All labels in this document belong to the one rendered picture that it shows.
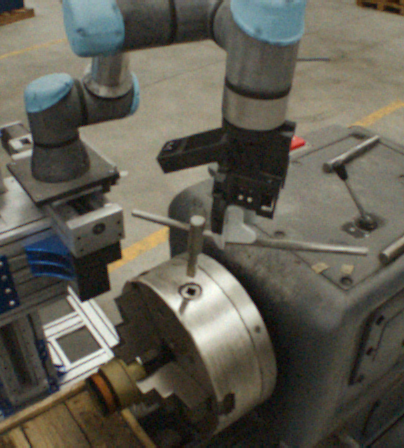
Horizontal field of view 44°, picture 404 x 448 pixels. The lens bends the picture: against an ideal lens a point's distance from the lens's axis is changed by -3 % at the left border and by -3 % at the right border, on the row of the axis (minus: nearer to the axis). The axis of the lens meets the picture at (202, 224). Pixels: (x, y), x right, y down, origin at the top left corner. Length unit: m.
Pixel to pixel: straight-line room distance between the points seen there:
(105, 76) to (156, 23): 0.61
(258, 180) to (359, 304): 0.31
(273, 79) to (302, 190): 0.53
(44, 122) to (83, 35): 0.69
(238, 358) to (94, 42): 0.52
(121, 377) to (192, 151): 0.42
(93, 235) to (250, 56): 0.79
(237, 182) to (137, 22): 0.22
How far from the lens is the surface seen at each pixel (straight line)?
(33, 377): 1.85
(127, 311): 0.89
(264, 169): 0.62
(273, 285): 0.86
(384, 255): 0.90
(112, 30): 0.56
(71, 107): 1.22
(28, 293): 1.43
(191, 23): 0.59
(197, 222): 0.72
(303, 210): 0.99
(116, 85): 1.20
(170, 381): 0.88
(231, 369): 0.83
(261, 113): 0.56
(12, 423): 1.14
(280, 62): 0.54
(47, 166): 1.28
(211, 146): 0.61
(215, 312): 0.82
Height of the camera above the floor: 1.82
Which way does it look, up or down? 37 degrees down
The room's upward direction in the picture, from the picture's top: straight up
